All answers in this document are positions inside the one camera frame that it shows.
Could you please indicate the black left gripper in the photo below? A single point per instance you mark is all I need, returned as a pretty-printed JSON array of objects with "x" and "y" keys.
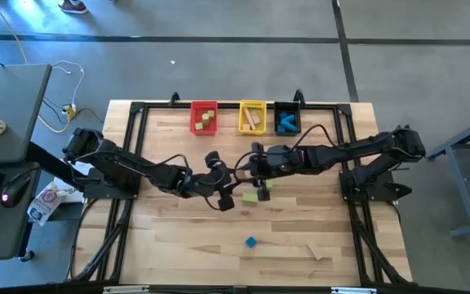
[{"x": 218, "y": 183}]

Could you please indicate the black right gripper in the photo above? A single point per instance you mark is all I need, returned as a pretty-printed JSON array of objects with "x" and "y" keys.
[{"x": 278, "y": 161}]

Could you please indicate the green arch block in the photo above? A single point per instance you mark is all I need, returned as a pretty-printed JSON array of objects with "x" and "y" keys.
[{"x": 269, "y": 183}]

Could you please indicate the long natural wood block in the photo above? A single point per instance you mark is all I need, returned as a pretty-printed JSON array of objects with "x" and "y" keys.
[{"x": 249, "y": 118}]

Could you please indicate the blue rectangular block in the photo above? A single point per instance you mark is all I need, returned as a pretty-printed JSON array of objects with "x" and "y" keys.
[{"x": 291, "y": 121}]

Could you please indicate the small green cube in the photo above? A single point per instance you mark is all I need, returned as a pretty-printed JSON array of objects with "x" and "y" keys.
[
  {"x": 198, "y": 126},
  {"x": 211, "y": 113}
]

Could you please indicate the green cylinder block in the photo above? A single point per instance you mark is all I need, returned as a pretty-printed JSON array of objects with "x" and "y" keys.
[{"x": 205, "y": 118}]

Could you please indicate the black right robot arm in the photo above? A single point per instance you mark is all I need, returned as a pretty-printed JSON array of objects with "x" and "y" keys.
[{"x": 341, "y": 151}]

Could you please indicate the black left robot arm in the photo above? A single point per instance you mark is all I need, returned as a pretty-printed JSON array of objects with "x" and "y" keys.
[{"x": 137, "y": 165}]

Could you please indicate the green rectangular block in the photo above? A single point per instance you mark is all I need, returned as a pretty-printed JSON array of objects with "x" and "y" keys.
[{"x": 250, "y": 198}]

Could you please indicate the red plastic basket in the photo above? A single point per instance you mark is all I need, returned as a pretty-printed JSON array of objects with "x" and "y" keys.
[{"x": 210, "y": 130}]

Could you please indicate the yellow plastic basket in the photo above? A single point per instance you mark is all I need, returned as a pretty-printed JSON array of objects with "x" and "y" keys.
[{"x": 252, "y": 105}]

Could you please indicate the black plastic basket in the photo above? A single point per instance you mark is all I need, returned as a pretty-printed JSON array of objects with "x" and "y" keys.
[{"x": 278, "y": 107}]

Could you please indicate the white printed box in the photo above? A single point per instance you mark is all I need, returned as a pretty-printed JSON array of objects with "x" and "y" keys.
[{"x": 68, "y": 192}]

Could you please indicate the yellow power plug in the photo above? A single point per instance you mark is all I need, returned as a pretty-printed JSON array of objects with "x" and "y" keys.
[{"x": 71, "y": 109}]

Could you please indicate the crumpled snack bag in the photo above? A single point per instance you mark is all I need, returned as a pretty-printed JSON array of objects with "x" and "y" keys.
[{"x": 45, "y": 202}]

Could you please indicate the black desk caster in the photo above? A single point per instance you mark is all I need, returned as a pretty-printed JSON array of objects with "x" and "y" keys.
[{"x": 27, "y": 256}]

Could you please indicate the light grey desk panel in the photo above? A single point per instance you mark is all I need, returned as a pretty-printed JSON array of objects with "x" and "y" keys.
[{"x": 10, "y": 114}]

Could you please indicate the person's shoe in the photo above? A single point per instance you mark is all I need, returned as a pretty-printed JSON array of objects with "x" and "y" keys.
[{"x": 74, "y": 6}]

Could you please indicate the black aluminium table frame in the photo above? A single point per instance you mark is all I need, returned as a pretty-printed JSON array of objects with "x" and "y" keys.
[{"x": 227, "y": 105}]

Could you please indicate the black frame clamp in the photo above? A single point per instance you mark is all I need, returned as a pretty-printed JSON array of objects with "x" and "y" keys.
[
  {"x": 174, "y": 98},
  {"x": 299, "y": 96}
]

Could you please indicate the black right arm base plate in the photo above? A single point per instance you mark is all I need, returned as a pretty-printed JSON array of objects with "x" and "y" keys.
[{"x": 382, "y": 192}]

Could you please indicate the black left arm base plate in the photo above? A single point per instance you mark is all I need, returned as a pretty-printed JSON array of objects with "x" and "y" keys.
[{"x": 96, "y": 190}]

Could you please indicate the silver edge bracket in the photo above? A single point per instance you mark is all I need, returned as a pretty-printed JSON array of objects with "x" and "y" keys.
[
  {"x": 125, "y": 290},
  {"x": 353, "y": 290}
]

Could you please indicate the grey metal table frame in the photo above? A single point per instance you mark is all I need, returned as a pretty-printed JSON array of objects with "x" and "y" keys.
[{"x": 465, "y": 196}]

